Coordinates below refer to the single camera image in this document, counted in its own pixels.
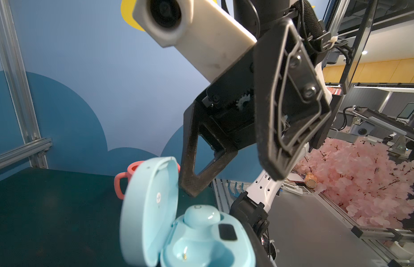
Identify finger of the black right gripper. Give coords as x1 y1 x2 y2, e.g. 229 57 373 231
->
179 101 238 197
253 18 331 181

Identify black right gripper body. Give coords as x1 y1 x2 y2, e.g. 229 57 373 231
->
196 50 257 151

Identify light blue earbud case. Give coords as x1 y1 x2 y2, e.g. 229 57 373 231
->
119 156 257 267

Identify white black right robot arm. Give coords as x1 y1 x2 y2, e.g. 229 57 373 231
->
179 1 334 237

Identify blue toy garden fork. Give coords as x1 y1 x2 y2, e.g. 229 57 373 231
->
227 180 245 199

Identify pink toy watering can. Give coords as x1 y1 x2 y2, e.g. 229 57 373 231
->
113 160 181 201

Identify pink artificial flower bush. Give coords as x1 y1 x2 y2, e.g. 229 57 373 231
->
294 138 414 228

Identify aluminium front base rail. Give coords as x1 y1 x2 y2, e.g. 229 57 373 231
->
211 178 250 214

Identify aluminium right frame post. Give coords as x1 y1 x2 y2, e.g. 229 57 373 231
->
0 1 48 169

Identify aluminium back frame rail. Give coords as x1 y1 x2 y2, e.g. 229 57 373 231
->
0 138 53 170

